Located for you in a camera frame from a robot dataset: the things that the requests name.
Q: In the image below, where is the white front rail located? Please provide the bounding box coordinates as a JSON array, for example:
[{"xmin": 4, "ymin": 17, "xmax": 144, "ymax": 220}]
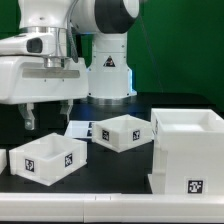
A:
[{"xmin": 0, "ymin": 193, "xmax": 224, "ymax": 223}]

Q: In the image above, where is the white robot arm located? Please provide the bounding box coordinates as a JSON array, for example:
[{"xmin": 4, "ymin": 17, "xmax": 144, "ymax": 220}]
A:
[{"xmin": 0, "ymin": 0, "xmax": 140, "ymax": 130}]

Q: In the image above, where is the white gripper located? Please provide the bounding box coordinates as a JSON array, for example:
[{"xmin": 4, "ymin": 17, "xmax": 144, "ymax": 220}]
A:
[{"xmin": 0, "ymin": 56, "xmax": 88, "ymax": 130}]

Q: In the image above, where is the white block left edge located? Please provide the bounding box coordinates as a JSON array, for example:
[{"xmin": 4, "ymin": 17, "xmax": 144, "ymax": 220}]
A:
[{"xmin": 0, "ymin": 149, "xmax": 7, "ymax": 174}]

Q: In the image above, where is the white flat tag board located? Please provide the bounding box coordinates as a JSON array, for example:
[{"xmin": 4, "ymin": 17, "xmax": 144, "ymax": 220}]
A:
[{"xmin": 64, "ymin": 120, "xmax": 93, "ymax": 139}]

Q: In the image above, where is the white drawer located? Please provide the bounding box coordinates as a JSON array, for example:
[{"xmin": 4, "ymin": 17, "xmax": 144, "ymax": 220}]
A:
[
  {"xmin": 9, "ymin": 133, "xmax": 87, "ymax": 186},
  {"xmin": 92, "ymin": 114, "xmax": 152, "ymax": 153}
]

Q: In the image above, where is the white drawer cabinet box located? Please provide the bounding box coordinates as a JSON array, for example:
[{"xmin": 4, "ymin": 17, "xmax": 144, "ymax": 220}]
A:
[{"xmin": 148, "ymin": 109, "xmax": 224, "ymax": 196}]

